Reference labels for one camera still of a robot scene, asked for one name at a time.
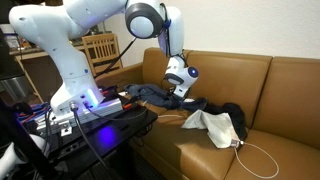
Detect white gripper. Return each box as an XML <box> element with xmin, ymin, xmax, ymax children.
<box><xmin>173</xmin><ymin>85</ymin><xmax>189</xmax><ymax>99</ymax></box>

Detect blue denim jeans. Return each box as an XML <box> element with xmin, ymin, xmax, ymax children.
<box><xmin>124</xmin><ymin>84</ymin><xmax>207</xmax><ymax>112</ymax></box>

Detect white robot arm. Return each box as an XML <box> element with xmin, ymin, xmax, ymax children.
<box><xmin>9</xmin><ymin>0</ymin><xmax>198</xmax><ymax>117</ymax></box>

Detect brown leather couch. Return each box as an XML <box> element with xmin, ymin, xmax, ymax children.
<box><xmin>95</xmin><ymin>47</ymin><xmax>320</xmax><ymax>180</ymax></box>

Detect white sock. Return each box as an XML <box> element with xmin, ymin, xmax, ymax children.
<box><xmin>184</xmin><ymin>98</ymin><xmax>195</xmax><ymax>102</ymax></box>

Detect white cloth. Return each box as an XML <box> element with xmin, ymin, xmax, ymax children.
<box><xmin>182</xmin><ymin>110</ymin><xmax>240</xmax><ymax>148</ymax></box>

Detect red black clamp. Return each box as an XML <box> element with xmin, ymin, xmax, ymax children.
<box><xmin>122</xmin><ymin>96</ymin><xmax>141</xmax><ymax>110</ymax></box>

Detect black garment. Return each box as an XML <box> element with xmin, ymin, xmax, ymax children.
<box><xmin>204</xmin><ymin>103</ymin><xmax>247</xmax><ymax>140</ymax></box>

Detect wooden slatted chair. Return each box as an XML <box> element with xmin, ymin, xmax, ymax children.
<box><xmin>82</xmin><ymin>33</ymin><xmax>123</xmax><ymax>77</ymax></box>

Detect black robot cart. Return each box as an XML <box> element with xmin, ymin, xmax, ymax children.
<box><xmin>48</xmin><ymin>89</ymin><xmax>158</xmax><ymax>180</ymax></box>

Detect white controller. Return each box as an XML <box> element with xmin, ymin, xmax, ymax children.
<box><xmin>0</xmin><ymin>134</ymin><xmax>48</xmax><ymax>180</ymax></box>

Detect white charging cable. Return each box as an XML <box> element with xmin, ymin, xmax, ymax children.
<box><xmin>156</xmin><ymin>114</ymin><xmax>280</xmax><ymax>180</ymax></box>

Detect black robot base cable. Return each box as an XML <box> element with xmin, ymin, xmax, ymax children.
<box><xmin>69</xmin><ymin>103</ymin><xmax>114</xmax><ymax>180</ymax></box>

